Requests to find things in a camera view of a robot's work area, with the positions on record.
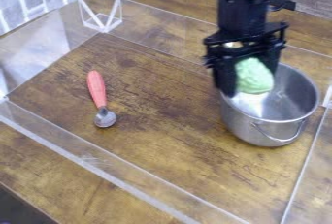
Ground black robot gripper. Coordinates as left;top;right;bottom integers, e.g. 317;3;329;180
203;0;288;98

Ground green bitter gourd toy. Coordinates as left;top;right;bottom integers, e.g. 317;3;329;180
234;57;273;94

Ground silver metal pot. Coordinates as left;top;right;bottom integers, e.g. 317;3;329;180
221;63;320;147

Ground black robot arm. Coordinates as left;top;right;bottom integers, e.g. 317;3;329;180
203;0;288;98

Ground black strip on table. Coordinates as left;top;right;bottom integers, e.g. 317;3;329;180
269;0;296;12

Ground orange handled metal scoop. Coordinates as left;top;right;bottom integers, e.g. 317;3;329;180
87;70;116;128

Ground clear acrylic triangular bracket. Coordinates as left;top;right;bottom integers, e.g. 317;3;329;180
78;0;123;33

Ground clear acrylic enclosure walls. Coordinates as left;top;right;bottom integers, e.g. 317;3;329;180
0;0;332;224

